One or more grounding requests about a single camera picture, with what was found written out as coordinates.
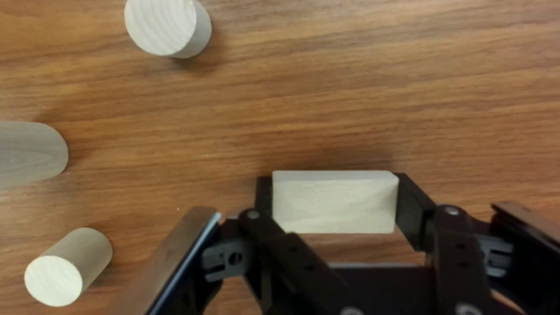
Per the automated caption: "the short wooden cylinder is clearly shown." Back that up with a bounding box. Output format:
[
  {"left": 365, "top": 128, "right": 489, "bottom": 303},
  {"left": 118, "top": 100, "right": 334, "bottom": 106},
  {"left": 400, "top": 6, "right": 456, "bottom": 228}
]
[{"left": 24, "top": 228, "right": 113, "bottom": 309}]

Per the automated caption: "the tall wooden cylinder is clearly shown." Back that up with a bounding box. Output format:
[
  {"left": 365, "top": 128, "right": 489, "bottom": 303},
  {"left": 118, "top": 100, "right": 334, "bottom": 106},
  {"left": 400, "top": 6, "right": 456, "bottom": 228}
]
[{"left": 0, "top": 121, "right": 69, "bottom": 190}]

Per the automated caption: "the small wooden cylinder behind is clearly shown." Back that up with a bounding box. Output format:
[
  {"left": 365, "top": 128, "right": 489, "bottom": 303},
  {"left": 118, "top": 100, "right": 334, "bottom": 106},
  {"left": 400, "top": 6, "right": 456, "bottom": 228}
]
[{"left": 124, "top": 0, "right": 211, "bottom": 60}]

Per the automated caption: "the rectangular light wood block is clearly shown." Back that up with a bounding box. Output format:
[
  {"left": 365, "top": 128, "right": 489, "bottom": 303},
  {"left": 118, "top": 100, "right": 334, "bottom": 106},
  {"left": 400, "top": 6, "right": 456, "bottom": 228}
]
[{"left": 272, "top": 170, "right": 398, "bottom": 235}]

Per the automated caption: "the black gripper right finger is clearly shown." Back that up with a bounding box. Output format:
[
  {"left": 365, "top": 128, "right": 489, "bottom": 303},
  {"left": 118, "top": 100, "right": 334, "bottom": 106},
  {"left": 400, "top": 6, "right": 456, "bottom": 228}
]
[{"left": 395, "top": 174, "right": 560, "bottom": 315}]

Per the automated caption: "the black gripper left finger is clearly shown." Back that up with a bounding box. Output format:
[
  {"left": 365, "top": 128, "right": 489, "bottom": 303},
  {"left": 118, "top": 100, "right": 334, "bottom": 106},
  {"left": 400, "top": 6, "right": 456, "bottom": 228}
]
[{"left": 201, "top": 177, "right": 349, "bottom": 315}]

